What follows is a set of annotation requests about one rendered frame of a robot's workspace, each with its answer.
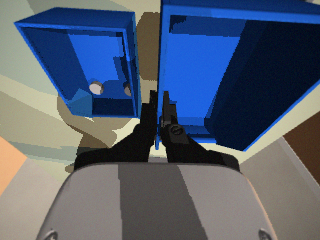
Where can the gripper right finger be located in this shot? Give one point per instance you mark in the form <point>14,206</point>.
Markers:
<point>180,148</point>

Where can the grey metal disc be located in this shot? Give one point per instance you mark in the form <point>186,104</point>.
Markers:
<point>127,90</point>
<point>96,87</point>

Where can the blue bin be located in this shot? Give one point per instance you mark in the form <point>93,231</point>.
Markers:
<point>231,79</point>
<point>73,59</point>

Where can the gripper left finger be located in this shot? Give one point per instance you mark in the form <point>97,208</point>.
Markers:
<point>132,148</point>

